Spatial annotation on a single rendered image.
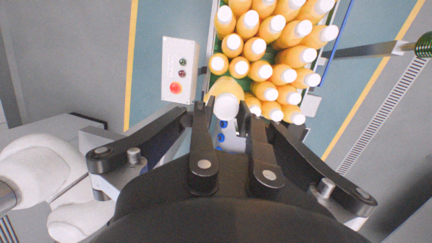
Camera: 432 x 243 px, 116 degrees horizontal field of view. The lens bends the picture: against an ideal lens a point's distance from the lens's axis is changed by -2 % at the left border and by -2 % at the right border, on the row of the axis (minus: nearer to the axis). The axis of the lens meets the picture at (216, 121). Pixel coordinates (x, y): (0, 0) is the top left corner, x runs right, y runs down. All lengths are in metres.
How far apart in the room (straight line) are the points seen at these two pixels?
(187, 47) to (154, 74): 1.29
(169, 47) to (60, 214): 0.60
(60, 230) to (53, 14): 2.11
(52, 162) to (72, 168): 0.06
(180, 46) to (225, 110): 0.33
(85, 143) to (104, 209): 0.33
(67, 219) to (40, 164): 0.18
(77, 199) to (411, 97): 2.78
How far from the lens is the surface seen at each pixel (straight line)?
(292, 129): 0.69
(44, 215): 2.15
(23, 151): 0.70
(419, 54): 0.64
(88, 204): 0.67
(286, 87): 0.56
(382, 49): 0.71
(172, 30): 1.70
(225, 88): 0.24
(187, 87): 0.50
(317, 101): 0.87
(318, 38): 0.57
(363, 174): 2.75
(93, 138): 0.83
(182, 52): 0.50
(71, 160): 0.70
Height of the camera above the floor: 1.58
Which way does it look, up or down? 69 degrees down
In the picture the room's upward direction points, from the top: 170 degrees counter-clockwise
